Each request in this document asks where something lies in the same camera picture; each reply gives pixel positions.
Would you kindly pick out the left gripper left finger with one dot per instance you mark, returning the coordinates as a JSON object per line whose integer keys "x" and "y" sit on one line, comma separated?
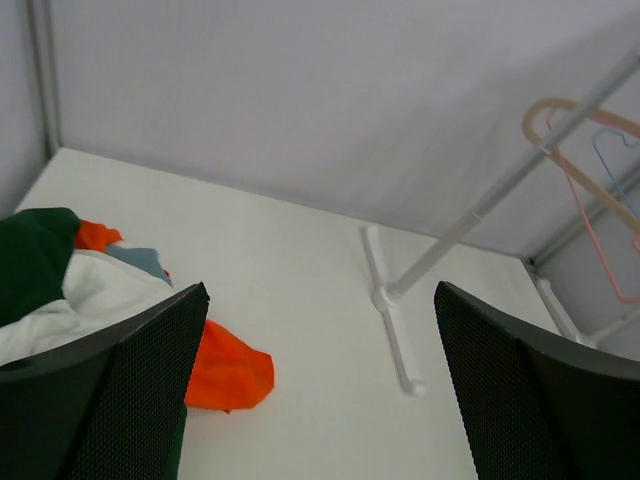
{"x": 110, "y": 405}

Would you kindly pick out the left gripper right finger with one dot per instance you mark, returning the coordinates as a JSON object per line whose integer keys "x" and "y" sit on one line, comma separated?
{"x": 536, "y": 405}

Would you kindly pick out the green and pink shirt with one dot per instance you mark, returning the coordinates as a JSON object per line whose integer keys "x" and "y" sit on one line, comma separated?
{"x": 53, "y": 293}

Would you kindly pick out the blue grey t shirt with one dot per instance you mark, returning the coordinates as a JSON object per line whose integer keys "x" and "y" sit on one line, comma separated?
{"x": 145, "y": 259}

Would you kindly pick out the wooden hanger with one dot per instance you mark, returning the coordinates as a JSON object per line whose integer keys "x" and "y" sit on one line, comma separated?
{"x": 582, "y": 169}

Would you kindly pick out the blue wire hanger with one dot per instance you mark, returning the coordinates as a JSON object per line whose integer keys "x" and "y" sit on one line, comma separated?
{"x": 607, "y": 140}

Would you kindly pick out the metal clothes rack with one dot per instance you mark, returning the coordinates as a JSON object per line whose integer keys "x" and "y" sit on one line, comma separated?
{"x": 387, "y": 295}

